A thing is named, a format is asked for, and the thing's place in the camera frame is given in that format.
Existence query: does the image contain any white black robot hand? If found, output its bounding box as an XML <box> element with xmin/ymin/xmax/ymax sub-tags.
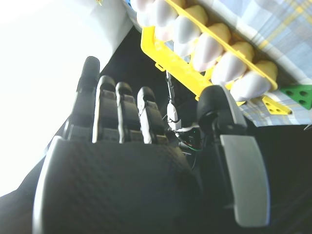
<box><xmin>32</xmin><ymin>56</ymin><xmax>272</xmax><ymax>234</ymax></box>

